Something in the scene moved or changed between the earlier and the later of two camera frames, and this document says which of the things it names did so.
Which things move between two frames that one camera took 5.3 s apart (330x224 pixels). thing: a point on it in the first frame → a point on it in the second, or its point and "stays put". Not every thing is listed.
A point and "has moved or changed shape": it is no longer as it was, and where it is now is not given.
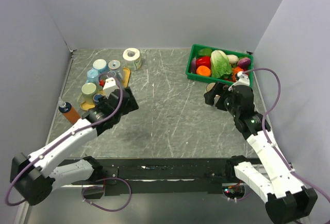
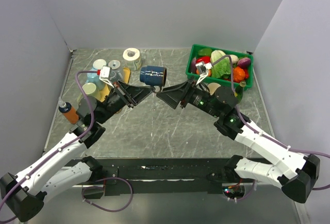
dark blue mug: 96,97 has moved or changed shape
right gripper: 209,96 → 183,92
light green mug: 88,93 stays put
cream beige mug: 209,86 stays put
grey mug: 115,69 stays put
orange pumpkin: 235,71 stays put
